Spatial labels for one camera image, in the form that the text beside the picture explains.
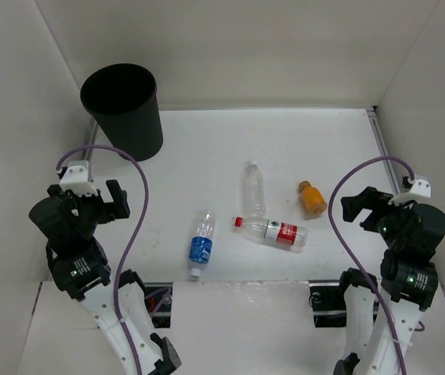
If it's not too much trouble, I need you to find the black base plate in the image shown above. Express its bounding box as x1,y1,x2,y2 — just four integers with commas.
308,280,347,328
144,283,173,329

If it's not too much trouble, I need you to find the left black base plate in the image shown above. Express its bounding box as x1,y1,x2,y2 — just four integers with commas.
144,283,173,329

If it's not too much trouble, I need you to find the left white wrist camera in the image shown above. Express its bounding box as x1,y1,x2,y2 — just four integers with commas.
59,160,98,197

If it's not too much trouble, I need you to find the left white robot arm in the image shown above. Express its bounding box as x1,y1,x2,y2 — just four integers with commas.
29,180,181,374

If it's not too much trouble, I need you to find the right aluminium frame rail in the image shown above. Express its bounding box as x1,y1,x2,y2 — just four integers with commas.
366,106,401,195

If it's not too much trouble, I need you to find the red-capped red-label bottle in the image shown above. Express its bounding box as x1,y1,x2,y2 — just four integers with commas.
233,216,308,253

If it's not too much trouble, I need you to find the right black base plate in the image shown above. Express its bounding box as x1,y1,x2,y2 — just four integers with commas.
308,280,347,328

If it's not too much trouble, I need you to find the black plastic waste bin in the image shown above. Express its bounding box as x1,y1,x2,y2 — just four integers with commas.
80,63,163,161

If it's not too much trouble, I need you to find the clear unlabelled plastic bottle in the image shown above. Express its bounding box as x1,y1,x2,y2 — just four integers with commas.
243,162,266,217

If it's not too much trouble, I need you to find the blue-label clear bottle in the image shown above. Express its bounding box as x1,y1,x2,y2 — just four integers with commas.
188,210,216,279

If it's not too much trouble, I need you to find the orange juice bottle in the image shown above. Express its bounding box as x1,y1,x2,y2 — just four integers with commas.
298,181,327,216

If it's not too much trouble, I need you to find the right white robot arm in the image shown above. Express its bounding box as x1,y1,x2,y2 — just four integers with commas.
333,179,445,374

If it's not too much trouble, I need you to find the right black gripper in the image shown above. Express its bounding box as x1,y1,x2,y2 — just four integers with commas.
340,186,418,250

